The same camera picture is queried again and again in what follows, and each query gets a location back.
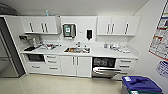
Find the blue recycling bin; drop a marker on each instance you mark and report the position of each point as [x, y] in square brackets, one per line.
[140, 83]

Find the chrome faucet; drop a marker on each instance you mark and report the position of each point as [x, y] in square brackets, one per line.
[78, 44]

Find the stainless steel dishwasher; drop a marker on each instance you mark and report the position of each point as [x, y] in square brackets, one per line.
[105, 70]

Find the stainless steel fridge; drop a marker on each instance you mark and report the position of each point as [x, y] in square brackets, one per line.
[8, 50]

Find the small blue bottle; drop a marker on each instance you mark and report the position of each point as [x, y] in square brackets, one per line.
[47, 13]

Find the paper towel dispenser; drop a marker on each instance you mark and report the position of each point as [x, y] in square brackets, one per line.
[69, 31]

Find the tall white drawer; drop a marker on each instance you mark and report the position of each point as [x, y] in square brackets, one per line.
[123, 74]

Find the orange food container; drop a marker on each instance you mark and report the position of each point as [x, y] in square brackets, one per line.
[72, 50]

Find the dish soap bottle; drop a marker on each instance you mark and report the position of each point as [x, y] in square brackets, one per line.
[105, 45]

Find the large printed wall poster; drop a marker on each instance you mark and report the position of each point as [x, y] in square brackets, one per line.
[161, 36]

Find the black microwave oven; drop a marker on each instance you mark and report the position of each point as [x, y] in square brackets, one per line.
[35, 57]

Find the small blue wall sign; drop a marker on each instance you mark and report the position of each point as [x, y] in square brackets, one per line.
[163, 69]

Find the white wall cabinet door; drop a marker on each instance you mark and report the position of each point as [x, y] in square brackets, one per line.
[119, 25]
[103, 25]
[133, 26]
[52, 25]
[39, 25]
[26, 25]

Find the black soap dispenser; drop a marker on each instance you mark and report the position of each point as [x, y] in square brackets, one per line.
[89, 34]

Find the white base cabinet door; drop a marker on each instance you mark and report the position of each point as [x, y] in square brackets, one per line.
[84, 66]
[67, 66]

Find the wide white drawer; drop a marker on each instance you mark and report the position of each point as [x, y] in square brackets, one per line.
[36, 67]

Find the black coffee machine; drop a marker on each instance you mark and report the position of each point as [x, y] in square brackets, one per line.
[29, 43]

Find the grey bundle atop fridge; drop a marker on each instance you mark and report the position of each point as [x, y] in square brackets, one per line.
[7, 10]

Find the stack of white dishes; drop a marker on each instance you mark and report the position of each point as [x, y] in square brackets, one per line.
[114, 46]

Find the dishes on counter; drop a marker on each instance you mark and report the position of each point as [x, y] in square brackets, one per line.
[124, 50]

